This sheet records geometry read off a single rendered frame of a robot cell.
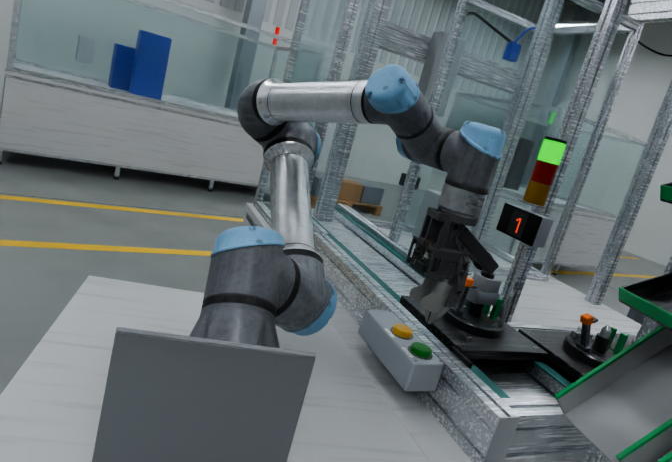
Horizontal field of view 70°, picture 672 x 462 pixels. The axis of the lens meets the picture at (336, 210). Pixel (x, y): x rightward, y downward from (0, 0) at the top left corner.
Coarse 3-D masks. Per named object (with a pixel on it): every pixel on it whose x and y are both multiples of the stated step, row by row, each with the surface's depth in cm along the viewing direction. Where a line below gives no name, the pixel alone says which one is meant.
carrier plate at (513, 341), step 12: (408, 300) 113; (420, 312) 107; (432, 324) 103; (444, 324) 104; (504, 324) 114; (444, 336) 99; (456, 336) 99; (504, 336) 107; (516, 336) 108; (468, 348) 95; (480, 348) 97; (492, 348) 98; (504, 348) 100; (516, 348) 102; (528, 348) 103; (540, 348) 105; (540, 360) 104
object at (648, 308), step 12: (660, 276) 73; (624, 288) 72; (636, 288) 72; (648, 288) 73; (660, 288) 73; (624, 300) 71; (636, 300) 69; (648, 300) 71; (660, 300) 70; (648, 312) 67; (660, 312) 65; (660, 324) 66
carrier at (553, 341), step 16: (528, 336) 111; (544, 336) 113; (560, 336) 116; (576, 336) 111; (592, 336) 113; (608, 336) 106; (624, 336) 107; (560, 352) 106; (576, 352) 105; (592, 352) 105; (608, 352) 108; (560, 368) 102; (576, 368) 100; (592, 368) 102
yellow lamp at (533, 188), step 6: (528, 186) 113; (534, 186) 111; (540, 186) 110; (546, 186) 110; (528, 192) 112; (534, 192) 111; (540, 192) 111; (546, 192) 111; (528, 198) 112; (534, 198) 111; (540, 198) 111; (546, 198) 112; (540, 204) 111
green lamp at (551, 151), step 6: (546, 144) 110; (552, 144) 109; (558, 144) 108; (564, 144) 109; (540, 150) 111; (546, 150) 109; (552, 150) 109; (558, 150) 109; (540, 156) 111; (546, 156) 109; (552, 156) 109; (558, 156) 109; (552, 162) 109; (558, 162) 110
